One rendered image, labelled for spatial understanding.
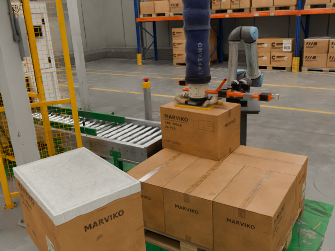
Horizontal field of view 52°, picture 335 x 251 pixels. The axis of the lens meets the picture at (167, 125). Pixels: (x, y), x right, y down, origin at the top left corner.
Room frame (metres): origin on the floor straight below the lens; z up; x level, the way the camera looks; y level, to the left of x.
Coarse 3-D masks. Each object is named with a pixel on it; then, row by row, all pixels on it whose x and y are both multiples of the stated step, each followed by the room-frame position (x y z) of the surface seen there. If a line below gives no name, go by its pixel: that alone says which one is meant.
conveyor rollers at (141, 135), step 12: (60, 120) 4.10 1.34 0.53; (72, 120) 4.04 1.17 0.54; (84, 120) 3.98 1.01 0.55; (96, 120) 4.00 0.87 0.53; (108, 132) 3.51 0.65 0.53; (120, 132) 3.43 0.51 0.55; (132, 132) 3.44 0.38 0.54; (144, 132) 3.46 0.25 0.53; (156, 132) 3.37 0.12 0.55; (144, 144) 3.04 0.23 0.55
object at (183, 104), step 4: (176, 104) 2.93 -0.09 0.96; (180, 104) 2.90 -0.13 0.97; (184, 104) 2.90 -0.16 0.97; (188, 104) 2.89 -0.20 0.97; (196, 104) 2.87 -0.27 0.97; (200, 104) 2.81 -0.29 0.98; (192, 108) 2.82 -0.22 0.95; (196, 108) 2.79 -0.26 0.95; (200, 108) 2.77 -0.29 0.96; (204, 108) 2.75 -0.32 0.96; (208, 108) 2.75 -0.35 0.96
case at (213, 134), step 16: (160, 112) 2.95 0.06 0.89; (176, 112) 2.83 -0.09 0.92; (192, 112) 2.73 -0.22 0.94; (208, 112) 2.68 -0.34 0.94; (224, 112) 2.66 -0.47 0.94; (240, 112) 2.89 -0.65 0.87; (176, 128) 2.84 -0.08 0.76; (192, 128) 2.73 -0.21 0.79; (208, 128) 2.63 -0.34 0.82; (224, 128) 2.66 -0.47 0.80; (176, 144) 2.85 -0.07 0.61; (192, 144) 2.74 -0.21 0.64; (208, 144) 2.64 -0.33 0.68; (224, 144) 2.66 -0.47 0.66
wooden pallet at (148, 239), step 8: (304, 200) 2.56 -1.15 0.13; (296, 216) 2.35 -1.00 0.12; (160, 232) 2.22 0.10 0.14; (288, 232) 2.13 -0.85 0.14; (152, 240) 2.29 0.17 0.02; (160, 240) 2.28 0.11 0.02; (168, 240) 2.28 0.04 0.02; (184, 240) 2.11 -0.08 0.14; (288, 240) 2.14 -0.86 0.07; (168, 248) 2.18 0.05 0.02; (176, 248) 2.18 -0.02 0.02; (184, 248) 2.10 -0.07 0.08; (192, 248) 2.06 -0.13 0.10; (200, 248) 2.03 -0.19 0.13
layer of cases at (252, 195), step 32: (160, 160) 2.66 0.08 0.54; (192, 160) 2.63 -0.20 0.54; (224, 160) 2.59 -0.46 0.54; (256, 160) 2.55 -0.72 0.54; (288, 160) 2.52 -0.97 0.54; (160, 192) 2.21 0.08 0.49; (192, 192) 2.10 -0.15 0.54; (224, 192) 2.07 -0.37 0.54; (256, 192) 2.05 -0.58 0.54; (288, 192) 2.06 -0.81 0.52; (160, 224) 2.22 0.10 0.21; (192, 224) 2.06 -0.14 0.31; (224, 224) 1.93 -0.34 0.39; (256, 224) 1.81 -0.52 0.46; (288, 224) 2.12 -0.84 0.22
